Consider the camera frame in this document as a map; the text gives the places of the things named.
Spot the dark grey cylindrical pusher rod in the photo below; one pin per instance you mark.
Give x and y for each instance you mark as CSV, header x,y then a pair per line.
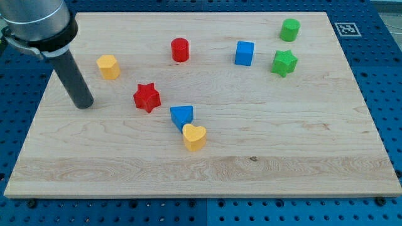
x,y
72,79

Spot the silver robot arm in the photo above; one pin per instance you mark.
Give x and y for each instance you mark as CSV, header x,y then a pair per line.
x,y
45,29

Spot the red star block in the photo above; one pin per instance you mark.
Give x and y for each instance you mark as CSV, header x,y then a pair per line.
x,y
147,97

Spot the green star block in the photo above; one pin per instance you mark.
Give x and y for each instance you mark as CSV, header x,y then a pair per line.
x,y
284,63

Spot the yellow hexagon block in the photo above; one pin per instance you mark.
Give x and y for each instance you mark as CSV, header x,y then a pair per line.
x,y
109,67

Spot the red cylinder block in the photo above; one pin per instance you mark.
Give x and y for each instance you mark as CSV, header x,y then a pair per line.
x,y
180,50

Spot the blue triangle block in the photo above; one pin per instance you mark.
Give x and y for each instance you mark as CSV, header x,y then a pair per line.
x,y
181,115

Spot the black board stop screw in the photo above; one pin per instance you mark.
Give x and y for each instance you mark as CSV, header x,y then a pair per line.
x,y
380,201
31,203

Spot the light wooden board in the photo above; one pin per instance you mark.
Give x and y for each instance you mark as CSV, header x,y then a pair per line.
x,y
309,134

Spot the yellow heart block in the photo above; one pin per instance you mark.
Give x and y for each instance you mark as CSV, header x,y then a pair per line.
x,y
194,137

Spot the blue cube block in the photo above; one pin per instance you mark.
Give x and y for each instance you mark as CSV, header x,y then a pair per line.
x,y
244,53

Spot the green cylinder block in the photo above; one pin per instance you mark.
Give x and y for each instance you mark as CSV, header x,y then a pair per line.
x,y
290,29

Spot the white fiducial marker tag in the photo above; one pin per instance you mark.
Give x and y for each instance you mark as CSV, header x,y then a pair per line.
x,y
347,29

